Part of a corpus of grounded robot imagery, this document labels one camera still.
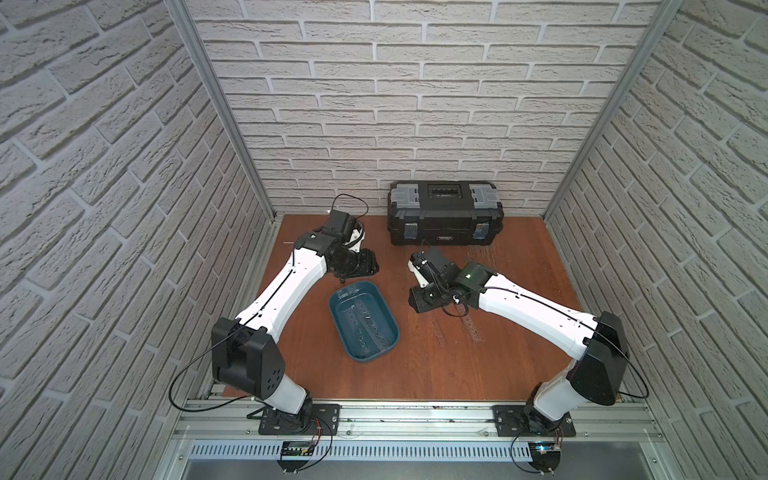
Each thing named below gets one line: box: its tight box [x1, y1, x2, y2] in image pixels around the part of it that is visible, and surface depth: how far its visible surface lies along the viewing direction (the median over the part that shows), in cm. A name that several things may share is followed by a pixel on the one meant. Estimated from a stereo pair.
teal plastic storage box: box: [329, 281, 400, 363], surface depth 93 cm
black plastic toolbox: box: [387, 180, 505, 246], surface depth 103 cm
